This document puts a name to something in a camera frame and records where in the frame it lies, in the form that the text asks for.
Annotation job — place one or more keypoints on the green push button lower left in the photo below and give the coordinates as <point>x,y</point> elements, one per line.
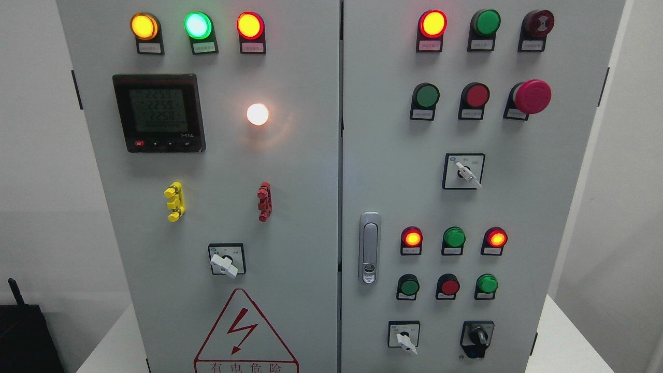
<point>407,287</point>

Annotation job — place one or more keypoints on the red lit indicator lower right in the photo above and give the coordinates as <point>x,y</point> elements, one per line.
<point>494,242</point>

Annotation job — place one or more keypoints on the green push button upper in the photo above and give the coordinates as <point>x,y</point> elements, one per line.
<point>423,104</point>

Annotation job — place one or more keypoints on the red-orange indicator light left door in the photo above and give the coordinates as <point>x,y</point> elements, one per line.
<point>251,31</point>

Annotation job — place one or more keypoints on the dark red buzzer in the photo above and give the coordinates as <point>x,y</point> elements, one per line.
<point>536,25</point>

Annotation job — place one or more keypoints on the white selector switch bottom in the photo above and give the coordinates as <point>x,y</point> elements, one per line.
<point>404,335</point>

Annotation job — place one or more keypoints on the black device with antenna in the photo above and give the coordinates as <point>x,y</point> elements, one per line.
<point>26,344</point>

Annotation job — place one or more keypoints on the red push button upper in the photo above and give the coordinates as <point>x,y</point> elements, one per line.
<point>474,97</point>

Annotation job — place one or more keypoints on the black digital power meter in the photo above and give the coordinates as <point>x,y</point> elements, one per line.
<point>160,113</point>

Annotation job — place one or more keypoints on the green push button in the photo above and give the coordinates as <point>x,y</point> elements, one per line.
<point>485,287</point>
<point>407,287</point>
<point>423,104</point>

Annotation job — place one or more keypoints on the silver door latch handle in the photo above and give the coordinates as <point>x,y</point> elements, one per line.
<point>368,246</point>

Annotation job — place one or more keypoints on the green indicator lower middle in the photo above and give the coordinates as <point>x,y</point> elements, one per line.
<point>453,242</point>

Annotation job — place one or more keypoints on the yellow indicator light top left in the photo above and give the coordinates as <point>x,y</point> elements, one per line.
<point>148,33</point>

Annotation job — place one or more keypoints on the white selector switch upper right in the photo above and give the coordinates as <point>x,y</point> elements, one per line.
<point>463,171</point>

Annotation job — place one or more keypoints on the red lit indicator top right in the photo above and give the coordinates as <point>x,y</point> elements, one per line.
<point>430,31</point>

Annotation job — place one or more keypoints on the white lit indicator light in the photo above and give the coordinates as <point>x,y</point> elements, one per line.
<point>257,114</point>

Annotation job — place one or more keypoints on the left grey cabinet door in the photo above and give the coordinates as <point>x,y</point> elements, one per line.
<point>292,259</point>

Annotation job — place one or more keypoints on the green push button lower right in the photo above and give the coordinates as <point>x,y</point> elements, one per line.
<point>485,287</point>

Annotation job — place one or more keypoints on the green lit indicator light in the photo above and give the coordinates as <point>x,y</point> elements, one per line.
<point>199,27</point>

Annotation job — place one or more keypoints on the green indicator top right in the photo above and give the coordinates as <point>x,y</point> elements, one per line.
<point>482,30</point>

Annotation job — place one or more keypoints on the white selector switch left door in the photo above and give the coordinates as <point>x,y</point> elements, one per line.
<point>227,259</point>

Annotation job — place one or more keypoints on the red emergency stop mushroom button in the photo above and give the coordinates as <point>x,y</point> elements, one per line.
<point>527,98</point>

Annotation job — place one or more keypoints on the red terminal connector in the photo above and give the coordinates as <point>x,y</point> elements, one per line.
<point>264,201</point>

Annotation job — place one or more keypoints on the red push button lower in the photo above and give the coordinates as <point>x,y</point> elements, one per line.
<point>447,287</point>

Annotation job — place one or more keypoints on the grey cabinet door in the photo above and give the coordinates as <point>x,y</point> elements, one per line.
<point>292,259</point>
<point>394,166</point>

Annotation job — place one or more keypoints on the red push button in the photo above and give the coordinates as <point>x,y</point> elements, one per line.
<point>447,287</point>
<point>474,97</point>

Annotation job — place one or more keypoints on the red lit indicator lower left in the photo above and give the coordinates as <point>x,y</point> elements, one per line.
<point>411,241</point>

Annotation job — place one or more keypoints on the red lit indicator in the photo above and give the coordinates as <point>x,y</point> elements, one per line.
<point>430,31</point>
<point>411,241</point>
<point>494,242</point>

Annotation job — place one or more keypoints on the yellow terminal connector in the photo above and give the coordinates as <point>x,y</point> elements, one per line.
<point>175,196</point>

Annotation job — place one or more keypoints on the right grey cabinet door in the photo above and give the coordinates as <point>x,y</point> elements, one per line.
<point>394,166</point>

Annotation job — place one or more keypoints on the black knob selector switch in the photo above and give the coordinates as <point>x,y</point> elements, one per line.
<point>476,338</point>

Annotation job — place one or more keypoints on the white selector switch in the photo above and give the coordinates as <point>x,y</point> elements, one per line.
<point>404,335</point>
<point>463,171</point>

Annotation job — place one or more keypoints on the red electrical warning triangle sticker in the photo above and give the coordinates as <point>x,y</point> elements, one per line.
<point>243,340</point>

